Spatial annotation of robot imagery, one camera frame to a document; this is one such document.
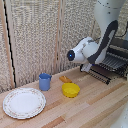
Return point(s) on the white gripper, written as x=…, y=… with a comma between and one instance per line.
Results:
x=86, y=67

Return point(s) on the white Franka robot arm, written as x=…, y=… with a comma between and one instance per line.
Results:
x=107, y=15

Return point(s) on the metal oven tray rack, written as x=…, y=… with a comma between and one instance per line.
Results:
x=100, y=73

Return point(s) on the black toaster oven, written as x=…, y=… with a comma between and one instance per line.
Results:
x=120, y=45

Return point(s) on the orange bread piece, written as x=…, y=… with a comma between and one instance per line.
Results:
x=65, y=79

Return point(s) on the yellow plastic bowl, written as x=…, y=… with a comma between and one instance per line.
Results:
x=70, y=90

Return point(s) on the blue mug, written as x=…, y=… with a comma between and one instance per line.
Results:
x=44, y=83

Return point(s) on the white blurry object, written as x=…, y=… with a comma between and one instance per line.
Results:
x=122, y=120

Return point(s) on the white plate with patterned rim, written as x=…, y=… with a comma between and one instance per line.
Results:
x=24, y=103

